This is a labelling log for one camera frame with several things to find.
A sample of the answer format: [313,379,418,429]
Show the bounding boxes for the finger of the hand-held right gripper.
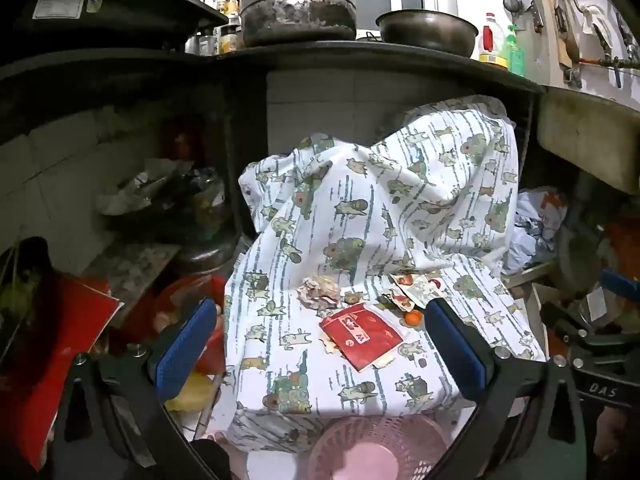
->
[539,301,592,343]
[597,267,640,302]

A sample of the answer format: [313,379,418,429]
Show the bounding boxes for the speckled stone slab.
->
[82,242,181,311]

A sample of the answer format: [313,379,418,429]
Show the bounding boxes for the pink plastic basket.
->
[307,415,451,480]

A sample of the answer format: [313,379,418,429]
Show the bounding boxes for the metal bowl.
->
[375,10,480,58]

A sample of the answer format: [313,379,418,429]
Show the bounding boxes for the person's right hand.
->
[594,409,640,462]

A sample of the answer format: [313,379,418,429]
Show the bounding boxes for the torn printed wrapper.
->
[382,272,443,311]

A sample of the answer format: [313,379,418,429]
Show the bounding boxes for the green spray bottle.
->
[505,25,527,78]

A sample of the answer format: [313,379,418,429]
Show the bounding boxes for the hanging kitchen spatula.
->
[550,0,581,68]

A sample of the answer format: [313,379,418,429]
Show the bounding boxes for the yellow plastic bag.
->
[165,372,216,413]

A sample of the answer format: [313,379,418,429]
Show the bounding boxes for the crumpled clear plastic bags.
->
[95,157,226,231]

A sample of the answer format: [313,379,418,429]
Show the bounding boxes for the black stone counter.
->
[0,42,548,98]

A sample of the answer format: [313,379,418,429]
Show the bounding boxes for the black flat appliance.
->
[15,0,228,51]

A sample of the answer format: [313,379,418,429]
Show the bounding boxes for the crumpled paper wrapper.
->
[296,276,342,311]

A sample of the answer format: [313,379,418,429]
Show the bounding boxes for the white plastic bag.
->
[512,187,568,271]

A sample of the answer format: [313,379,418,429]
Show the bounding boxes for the large aluminium pot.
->
[235,0,371,48]

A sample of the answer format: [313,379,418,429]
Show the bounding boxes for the dark round pot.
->
[170,170,241,273]

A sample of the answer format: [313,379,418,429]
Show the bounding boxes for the cat printed cloth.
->
[222,97,548,453]

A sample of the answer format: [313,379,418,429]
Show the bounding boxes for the red cardboard box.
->
[0,275,123,471]

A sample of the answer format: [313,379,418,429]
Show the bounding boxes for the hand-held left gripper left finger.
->
[50,298,220,480]

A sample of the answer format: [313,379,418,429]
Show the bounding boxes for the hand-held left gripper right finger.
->
[424,299,597,480]

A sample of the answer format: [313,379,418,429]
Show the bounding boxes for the red paper packet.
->
[320,305,403,373]

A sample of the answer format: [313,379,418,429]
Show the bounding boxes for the oil bottle with red cap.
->
[479,12,511,68]

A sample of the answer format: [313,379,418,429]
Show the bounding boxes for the stone sink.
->
[537,87,640,196]

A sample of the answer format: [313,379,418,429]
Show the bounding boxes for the person's black trouser leg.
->
[192,439,233,480]

